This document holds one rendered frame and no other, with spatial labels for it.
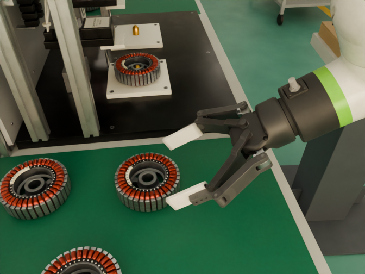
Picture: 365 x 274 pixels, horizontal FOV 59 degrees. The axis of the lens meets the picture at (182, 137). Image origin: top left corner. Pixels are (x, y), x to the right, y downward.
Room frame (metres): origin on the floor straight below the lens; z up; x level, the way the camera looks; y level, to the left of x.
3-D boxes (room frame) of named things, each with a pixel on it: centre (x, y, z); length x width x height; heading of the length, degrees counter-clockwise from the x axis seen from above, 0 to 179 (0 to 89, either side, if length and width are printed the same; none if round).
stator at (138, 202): (0.37, 0.06, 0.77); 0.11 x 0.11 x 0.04
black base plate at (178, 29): (0.82, 0.14, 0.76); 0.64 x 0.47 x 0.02; 7
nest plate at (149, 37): (0.94, 0.14, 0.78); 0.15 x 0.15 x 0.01; 7
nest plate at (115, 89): (0.70, 0.11, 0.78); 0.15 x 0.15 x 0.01; 7
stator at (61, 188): (0.35, 0.25, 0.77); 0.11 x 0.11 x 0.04
